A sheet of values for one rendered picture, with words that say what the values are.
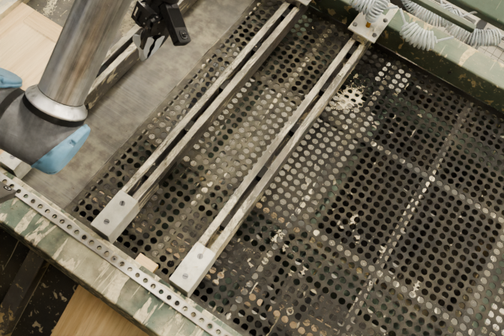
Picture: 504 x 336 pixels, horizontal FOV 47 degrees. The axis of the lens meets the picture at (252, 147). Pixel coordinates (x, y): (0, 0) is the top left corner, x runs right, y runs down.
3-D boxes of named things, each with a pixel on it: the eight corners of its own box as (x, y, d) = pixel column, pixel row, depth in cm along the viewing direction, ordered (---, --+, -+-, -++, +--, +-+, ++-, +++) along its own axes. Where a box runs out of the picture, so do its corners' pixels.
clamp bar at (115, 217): (88, 229, 160) (73, 194, 139) (304, -20, 214) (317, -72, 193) (116, 249, 158) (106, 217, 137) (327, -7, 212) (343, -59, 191)
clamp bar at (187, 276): (163, 282, 155) (160, 253, 134) (365, 14, 209) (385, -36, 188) (193, 303, 153) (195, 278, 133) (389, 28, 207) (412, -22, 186)
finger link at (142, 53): (132, 49, 160) (143, 22, 155) (145, 63, 158) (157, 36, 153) (123, 51, 158) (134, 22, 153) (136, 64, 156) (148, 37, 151)
